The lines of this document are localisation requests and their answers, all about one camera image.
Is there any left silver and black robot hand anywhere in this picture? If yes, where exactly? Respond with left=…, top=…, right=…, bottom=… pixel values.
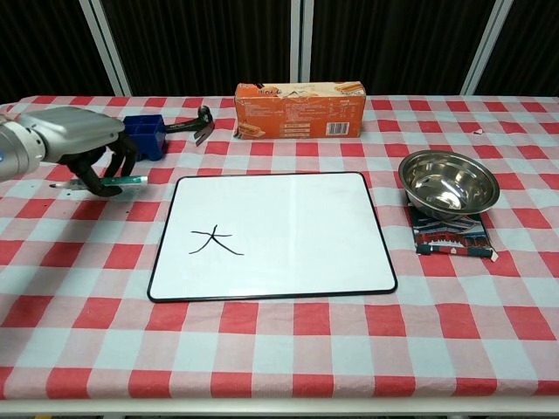
left=21, top=106, right=139, bottom=199

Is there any green whiteboard marker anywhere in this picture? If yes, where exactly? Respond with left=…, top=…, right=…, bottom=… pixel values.
left=48, top=175, right=148, bottom=190

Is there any red and white checked tablecloth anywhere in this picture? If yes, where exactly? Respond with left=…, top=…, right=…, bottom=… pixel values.
left=0, top=93, right=559, bottom=401

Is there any blue plastic compartment holder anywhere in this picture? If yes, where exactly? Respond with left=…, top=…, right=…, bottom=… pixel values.
left=122, top=114, right=169, bottom=163

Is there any red and black claw hammer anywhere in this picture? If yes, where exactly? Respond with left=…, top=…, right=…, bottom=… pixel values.
left=162, top=105, right=216, bottom=148

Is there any orange snack box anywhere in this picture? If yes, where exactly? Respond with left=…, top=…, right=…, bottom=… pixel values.
left=233, top=80, right=368, bottom=141

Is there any stainless steel bowl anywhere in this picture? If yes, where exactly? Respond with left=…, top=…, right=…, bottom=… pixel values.
left=397, top=149, right=500, bottom=217

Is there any dark printed snack packet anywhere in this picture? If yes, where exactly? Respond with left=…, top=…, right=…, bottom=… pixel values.
left=408, top=203, right=500, bottom=264

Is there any white metal frame post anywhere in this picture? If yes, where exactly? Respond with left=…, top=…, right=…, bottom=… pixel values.
left=289, top=0, right=314, bottom=95
left=79, top=0, right=133, bottom=98
left=459, top=0, right=514, bottom=96

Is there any white board with black frame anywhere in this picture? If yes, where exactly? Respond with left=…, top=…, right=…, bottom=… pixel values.
left=147, top=171, right=398, bottom=304

